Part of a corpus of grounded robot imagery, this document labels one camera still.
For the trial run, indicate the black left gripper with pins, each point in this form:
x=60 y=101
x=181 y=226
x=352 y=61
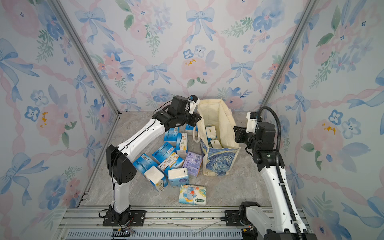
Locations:
x=196 y=117

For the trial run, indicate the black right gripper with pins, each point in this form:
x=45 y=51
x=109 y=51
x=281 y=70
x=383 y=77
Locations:
x=240 y=136

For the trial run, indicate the cream canvas bag starry print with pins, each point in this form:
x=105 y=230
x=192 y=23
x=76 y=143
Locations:
x=217 y=137

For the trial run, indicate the white tissue pack cartoon blue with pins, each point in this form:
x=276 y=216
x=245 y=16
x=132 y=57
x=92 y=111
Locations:
x=178 y=177

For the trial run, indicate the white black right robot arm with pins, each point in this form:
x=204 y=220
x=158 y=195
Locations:
x=263 y=144

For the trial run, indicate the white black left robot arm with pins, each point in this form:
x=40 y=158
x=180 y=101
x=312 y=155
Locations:
x=120 y=159

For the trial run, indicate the blue tissue pack near bag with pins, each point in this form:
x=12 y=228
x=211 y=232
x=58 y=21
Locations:
x=189 y=130

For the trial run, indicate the blue tissue pack barcode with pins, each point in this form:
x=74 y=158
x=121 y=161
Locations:
x=171 y=136

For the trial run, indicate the purple tissue pack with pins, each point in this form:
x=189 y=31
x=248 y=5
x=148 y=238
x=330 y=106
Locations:
x=193 y=163

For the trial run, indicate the blue tissue pack centre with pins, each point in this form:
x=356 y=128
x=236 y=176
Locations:
x=163 y=152

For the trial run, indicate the floral orange blue tissue pack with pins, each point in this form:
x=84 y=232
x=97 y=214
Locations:
x=173 y=161

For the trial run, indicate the blue tissue pack left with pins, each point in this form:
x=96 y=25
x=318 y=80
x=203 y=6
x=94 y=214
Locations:
x=144 y=163

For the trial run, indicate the white blue tissue pack front-left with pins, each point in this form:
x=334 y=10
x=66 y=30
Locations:
x=156 y=178

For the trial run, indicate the colourful cartoon tissue pack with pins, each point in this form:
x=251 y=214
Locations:
x=193 y=195

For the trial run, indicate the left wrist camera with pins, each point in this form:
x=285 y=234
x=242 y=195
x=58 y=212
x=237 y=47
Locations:
x=193 y=103

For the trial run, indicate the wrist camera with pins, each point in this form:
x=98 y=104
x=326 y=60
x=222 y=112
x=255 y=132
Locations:
x=252 y=122
x=193 y=103

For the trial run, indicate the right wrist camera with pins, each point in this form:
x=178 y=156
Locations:
x=252 y=122

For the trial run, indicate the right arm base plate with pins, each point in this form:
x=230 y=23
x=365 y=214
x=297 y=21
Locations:
x=234 y=218

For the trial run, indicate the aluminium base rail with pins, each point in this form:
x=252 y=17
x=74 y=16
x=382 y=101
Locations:
x=187 y=217

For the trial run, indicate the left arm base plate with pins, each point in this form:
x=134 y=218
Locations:
x=131 y=218

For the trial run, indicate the grey slotted cable duct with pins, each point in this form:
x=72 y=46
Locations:
x=156 y=234

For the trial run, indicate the right aluminium corner post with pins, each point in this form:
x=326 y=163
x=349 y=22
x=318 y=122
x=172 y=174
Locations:
x=291 y=47

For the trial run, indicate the aluminium corner post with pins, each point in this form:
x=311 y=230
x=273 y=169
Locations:
x=291 y=47
x=64 y=19

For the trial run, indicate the left aluminium corner post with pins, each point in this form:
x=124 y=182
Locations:
x=64 y=19

